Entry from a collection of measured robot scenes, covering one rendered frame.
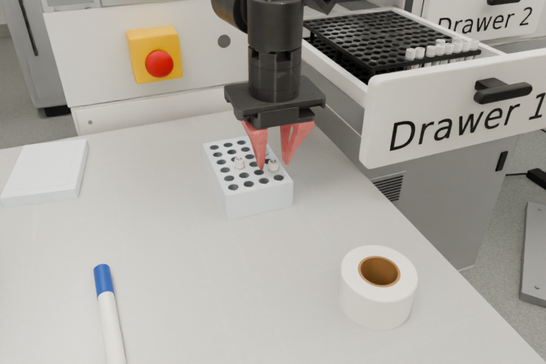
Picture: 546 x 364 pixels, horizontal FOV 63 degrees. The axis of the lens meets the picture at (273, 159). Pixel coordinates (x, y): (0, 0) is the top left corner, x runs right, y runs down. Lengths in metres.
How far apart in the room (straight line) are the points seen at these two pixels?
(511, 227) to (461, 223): 0.54
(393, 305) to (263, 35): 0.28
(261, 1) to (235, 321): 0.30
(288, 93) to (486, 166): 0.87
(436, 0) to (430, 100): 0.41
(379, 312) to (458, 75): 0.27
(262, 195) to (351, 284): 0.17
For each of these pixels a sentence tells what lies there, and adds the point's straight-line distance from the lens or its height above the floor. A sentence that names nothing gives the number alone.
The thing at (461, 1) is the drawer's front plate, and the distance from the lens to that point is 0.96.
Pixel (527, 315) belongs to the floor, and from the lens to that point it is 1.60.
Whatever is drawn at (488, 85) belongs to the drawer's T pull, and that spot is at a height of 0.91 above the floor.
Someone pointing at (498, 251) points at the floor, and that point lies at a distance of 1.77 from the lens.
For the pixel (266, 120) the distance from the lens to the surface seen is 0.48.
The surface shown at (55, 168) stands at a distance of 0.67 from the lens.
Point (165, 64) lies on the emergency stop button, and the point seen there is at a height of 0.88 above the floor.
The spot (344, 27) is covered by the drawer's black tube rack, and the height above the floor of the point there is 0.90.
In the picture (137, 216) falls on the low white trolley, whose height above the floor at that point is 0.76.
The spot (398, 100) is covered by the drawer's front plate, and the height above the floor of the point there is 0.90.
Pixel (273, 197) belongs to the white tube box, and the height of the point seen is 0.78.
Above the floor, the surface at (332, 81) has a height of 0.88.
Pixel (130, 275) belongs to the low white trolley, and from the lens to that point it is 0.50.
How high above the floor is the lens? 1.11
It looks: 33 degrees down
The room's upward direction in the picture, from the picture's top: straight up
